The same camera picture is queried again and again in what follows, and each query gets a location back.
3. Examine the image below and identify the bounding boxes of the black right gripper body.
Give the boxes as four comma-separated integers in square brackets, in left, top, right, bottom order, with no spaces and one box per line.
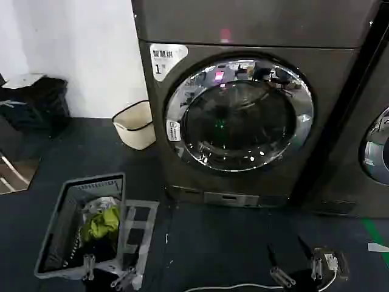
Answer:
[287,270,323,292]

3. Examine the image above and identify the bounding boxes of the cream plastic waste bin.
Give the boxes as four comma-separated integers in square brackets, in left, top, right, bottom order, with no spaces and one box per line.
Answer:
[112,101,156,151]

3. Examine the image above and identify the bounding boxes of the grey dryer without label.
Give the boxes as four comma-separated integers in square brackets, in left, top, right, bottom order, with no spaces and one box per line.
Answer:
[303,0,389,220]

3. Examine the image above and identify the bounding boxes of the round glass dryer door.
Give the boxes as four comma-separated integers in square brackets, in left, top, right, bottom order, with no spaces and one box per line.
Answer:
[164,51,315,177]

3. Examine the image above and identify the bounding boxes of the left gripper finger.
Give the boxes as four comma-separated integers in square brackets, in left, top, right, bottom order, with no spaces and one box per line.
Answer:
[110,255,137,288]
[82,243,95,281]

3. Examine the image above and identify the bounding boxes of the green floor tape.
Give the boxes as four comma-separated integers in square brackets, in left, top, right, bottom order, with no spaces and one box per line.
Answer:
[360,219,389,266]

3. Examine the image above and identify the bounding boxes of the grey dryer with label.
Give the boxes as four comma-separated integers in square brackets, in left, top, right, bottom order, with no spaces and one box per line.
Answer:
[131,0,380,214]

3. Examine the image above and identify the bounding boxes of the large white dryer sticker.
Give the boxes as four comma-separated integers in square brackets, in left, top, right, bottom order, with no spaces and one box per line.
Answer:
[149,43,188,82]

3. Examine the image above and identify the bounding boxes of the white garment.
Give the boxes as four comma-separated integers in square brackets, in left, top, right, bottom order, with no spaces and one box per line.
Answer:
[83,196,118,214]

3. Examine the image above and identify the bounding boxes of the silver dryer filter flap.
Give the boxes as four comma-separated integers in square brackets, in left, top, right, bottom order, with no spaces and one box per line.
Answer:
[203,191,260,208]

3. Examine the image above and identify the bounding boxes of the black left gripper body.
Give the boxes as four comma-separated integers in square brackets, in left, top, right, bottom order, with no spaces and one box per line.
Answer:
[86,267,143,292]

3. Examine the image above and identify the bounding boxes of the dark garment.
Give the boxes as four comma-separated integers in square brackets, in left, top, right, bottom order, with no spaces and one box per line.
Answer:
[81,237,118,261]

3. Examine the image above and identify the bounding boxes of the white floor tape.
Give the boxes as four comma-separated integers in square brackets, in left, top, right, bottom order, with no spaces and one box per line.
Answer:
[367,242,389,253]

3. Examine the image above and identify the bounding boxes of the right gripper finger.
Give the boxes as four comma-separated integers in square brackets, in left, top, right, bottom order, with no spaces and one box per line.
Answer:
[297,235,323,280]
[266,243,297,287]

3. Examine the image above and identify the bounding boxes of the green garment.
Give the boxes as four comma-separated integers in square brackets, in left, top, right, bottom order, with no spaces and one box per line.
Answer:
[81,205,121,242]

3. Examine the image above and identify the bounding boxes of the round chrome dryer door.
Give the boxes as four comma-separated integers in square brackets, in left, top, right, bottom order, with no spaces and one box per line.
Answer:
[358,106,389,186]

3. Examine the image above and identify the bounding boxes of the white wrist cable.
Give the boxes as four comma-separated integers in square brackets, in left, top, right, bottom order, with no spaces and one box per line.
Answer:
[188,267,339,292]

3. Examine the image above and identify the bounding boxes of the small white door sticker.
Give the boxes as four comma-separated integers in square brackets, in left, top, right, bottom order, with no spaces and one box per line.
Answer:
[166,119,182,142]

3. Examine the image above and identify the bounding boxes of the grey plastic laundry basket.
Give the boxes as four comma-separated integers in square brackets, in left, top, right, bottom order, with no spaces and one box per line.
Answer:
[33,172,160,290]

